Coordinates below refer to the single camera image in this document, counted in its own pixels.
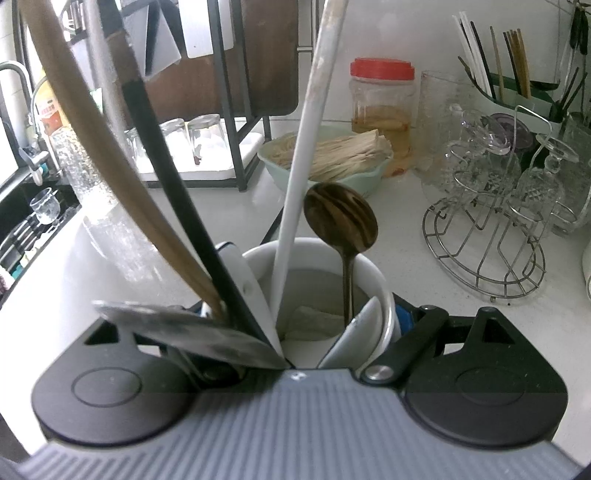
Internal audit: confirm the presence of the white ceramic soup spoon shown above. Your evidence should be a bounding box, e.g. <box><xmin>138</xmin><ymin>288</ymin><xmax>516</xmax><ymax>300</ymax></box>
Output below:
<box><xmin>318</xmin><ymin>296</ymin><xmax>384</xmax><ymax>370</ymax></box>

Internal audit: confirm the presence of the white ceramic mug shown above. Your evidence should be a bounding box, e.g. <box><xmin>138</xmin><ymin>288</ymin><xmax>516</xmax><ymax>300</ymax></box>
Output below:
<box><xmin>242</xmin><ymin>237</ymin><xmax>401</xmax><ymax>372</ymax></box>

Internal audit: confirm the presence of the copper long-handled spoon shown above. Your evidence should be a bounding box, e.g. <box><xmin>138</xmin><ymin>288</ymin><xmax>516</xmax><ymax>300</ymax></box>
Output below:
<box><xmin>304</xmin><ymin>182</ymin><xmax>379</xmax><ymax>326</ymax></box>

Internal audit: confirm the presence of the white black chopstick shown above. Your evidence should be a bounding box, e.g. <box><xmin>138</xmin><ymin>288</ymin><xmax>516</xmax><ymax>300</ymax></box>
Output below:
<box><xmin>94</xmin><ymin>1</ymin><xmax>270</xmax><ymax>344</ymax></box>

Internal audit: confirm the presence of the large steel spoon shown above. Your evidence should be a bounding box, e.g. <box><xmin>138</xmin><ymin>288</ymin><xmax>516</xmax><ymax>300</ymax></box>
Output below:
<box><xmin>92</xmin><ymin>300</ymin><xmax>290</xmax><ymax>370</ymax></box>

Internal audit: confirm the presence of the white long-handled ladle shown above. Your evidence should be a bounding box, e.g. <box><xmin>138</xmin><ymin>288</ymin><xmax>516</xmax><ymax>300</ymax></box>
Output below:
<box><xmin>270</xmin><ymin>0</ymin><xmax>349</xmax><ymax>318</ymax></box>

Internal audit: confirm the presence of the brown wooden chopstick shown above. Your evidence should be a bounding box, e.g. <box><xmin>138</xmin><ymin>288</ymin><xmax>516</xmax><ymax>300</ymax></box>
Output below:
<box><xmin>19</xmin><ymin>1</ymin><xmax>224</xmax><ymax>320</ymax></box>

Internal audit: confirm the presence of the black kitchen sink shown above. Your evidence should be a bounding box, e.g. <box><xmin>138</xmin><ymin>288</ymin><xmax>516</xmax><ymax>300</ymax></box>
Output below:
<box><xmin>1</xmin><ymin>182</ymin><xmax>79</xmax><ymax>304</ymax></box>

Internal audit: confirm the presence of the green basket of sticks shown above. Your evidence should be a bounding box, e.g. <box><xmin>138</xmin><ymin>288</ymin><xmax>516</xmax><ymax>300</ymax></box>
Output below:
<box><xmin>257</xmin><ymin>126</ymin><xmax>393</xmax><ymax>197</ymax></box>

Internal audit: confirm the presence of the clear glass pitcher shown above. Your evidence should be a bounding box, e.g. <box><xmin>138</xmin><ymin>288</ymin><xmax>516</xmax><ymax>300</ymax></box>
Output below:
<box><xmin>547</xmin><ymin>113</ymin><xmax>590</xmax><ymax>236</ymax></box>

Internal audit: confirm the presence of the red-lid plastic jar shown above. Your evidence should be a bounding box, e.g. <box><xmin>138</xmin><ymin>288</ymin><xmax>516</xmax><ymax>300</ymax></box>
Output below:
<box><xmin>349</xmin><ymin>57</ymin><xmax>415</xmax><ymax>177</ymax></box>

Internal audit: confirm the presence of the green white utensil caddy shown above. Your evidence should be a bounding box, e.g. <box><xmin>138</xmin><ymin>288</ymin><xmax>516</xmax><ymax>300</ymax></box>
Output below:
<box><xmin>451</xmin><ymin>11</ymin><xmax>591</xmax><ymax>135</ymax></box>

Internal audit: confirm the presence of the upturned glass right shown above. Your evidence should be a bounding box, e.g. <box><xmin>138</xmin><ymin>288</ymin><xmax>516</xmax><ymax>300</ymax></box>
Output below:
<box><xmin>186</xmin><ymin>114</ymin><xmax>226</xmax><ymax>165</ymax></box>

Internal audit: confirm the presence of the upturned glass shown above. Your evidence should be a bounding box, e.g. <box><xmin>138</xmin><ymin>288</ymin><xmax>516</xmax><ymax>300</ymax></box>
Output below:
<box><xmin>186</xmin><ymin>114</ymin><xmax>226</xmax><ymax>165</ymax></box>
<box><xmin>160</xmin><ymin>118</ymin><xmax>194</xmax><ymax>172</ymax></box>

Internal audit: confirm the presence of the white drip tray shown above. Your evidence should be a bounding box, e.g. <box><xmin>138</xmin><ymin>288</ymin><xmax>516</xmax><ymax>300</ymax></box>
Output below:
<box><xmin>125</xmin><ymin>114</ymin><xmax>263</xmax><ymax>182</ymax></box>

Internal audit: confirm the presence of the upturned glass middle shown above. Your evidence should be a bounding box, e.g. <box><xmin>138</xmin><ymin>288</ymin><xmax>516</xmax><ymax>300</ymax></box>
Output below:
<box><xmin>160</xmin><ymin>118</ymin><xmax>194</xmax><ymax>172</ymax></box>

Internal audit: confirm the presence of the tall textured glass mug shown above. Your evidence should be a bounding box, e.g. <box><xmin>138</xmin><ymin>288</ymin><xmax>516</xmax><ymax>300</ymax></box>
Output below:
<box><xmin>50</xmin><ymin>125</ymin><xmax>118</xmax><ymax>224</ymax></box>

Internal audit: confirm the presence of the wine glass in sink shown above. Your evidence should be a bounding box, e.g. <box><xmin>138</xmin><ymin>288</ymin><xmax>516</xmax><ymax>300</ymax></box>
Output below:
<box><xmin>29</xmin><ymin>187</ymin><xmax>61</xmax><ymax>225</ymax></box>

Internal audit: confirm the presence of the tall steel faucet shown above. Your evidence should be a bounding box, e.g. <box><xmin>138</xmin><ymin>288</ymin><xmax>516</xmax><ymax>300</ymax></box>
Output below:
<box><xmin>1</xmin><ymin>60</ymin><xmax>49</xmax><ymax>186</ymax></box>

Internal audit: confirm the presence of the yellow detergent jug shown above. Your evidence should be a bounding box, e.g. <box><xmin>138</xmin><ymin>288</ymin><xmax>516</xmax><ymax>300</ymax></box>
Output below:
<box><xmin>31</xmin><ymin>77</ymin><xmax>63</xmax><ymax>137</ymax></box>

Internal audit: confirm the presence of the black dish rack shelf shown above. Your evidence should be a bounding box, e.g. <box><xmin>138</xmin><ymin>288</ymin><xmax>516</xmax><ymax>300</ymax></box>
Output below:
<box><xmin>83</xmin><ymin>1</ymin><xmax>269</xmax><ymax>191</ymax></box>

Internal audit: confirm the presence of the wire glass holder rack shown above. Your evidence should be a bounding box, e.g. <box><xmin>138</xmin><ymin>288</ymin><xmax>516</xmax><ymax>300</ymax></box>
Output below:
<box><xmin>422</xmin><ymin>106</ymin><xmax>578</xmax><ymax>301</ymax></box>

